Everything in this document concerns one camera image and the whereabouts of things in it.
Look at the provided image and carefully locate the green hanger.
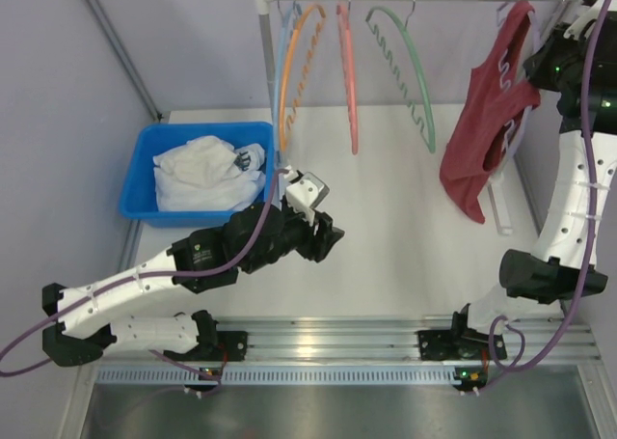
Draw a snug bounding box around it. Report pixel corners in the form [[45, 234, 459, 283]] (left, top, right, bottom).
[[364, 0, 437, 154]]

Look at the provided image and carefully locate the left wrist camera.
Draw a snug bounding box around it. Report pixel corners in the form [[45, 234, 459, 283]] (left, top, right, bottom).
[[283, 170, 330, 225]]

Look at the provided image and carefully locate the red tank top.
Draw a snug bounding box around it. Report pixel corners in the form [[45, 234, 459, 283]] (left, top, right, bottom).
[[440, 0, 541, 224]]

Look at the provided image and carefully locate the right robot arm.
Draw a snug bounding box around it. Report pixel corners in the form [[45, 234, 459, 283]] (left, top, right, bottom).
[[421, 15, 616, 362]]

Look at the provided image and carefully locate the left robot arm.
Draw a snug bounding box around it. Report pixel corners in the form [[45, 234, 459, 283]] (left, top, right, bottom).
[[41, 203, 344, 367]]

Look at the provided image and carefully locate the light blue hanger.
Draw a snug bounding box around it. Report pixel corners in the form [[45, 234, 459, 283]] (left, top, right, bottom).
[[272, 4, 302, 168]]

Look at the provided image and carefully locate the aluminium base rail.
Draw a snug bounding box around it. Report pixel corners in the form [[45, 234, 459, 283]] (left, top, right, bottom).
[[218, 316, 601, 365]]

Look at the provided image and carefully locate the pink hanger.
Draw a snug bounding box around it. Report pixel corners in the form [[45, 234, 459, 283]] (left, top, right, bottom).
[[336, 2, 359, 155]]

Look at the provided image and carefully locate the lilac hanger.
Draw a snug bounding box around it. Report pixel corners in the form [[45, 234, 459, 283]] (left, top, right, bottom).
[[490, 8, 541, 183]]

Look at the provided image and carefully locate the slotted cable duct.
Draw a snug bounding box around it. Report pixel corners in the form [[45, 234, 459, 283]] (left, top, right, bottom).
[[95, 365, 488, 387]]

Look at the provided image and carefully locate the orange hanger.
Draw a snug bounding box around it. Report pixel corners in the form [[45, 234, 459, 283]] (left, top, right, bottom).
[[277, 3, 327, 154]]

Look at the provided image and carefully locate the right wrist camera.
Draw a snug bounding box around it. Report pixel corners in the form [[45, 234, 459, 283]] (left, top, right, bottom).
[[563, 0, 605, 40]]

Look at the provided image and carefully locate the white cloth in bin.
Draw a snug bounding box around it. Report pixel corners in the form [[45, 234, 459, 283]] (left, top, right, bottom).
[[153, 136, 240, 212]]

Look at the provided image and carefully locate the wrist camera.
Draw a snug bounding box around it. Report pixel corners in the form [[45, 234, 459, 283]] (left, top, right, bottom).
[[563, 0, 605, 40], [283, 170, 330, 225]]

